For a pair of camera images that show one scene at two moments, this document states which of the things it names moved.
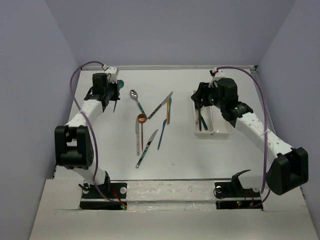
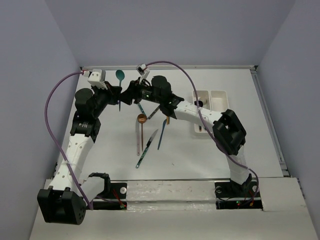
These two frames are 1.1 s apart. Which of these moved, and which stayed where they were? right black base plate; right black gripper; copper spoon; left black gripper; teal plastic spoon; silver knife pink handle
Moved: right black gripper; teal plastic spoon
Stayed: left black gripper; copper spoon; right black base plate; silver knife pink handle
